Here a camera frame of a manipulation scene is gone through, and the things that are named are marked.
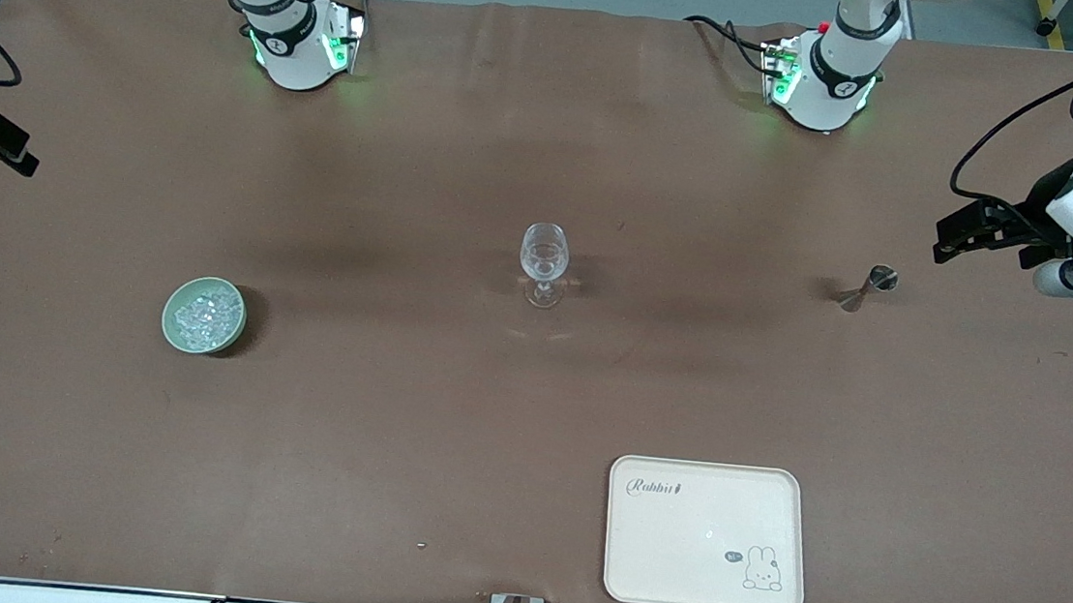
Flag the steel double jigger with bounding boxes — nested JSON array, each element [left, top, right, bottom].
[[837, 261, 901, 317]]

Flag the clear ice cubes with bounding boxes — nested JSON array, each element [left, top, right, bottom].
[[171, 281, 244, 350]]

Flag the clear wine glass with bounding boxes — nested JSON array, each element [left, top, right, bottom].
[[515, 221, 572, 311]]

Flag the green ceramic bowl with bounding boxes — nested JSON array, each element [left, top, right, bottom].
[[159, 273, 251, 358]]

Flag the cream rabbit print tray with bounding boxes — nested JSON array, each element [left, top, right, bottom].
[[599, 453, 816, 603]]

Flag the brown table cover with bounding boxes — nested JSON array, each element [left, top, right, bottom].
[[0, 0, 1073, 603]]

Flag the black left base cable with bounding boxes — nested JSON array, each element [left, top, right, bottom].
[[680, 14, 778, 76]]

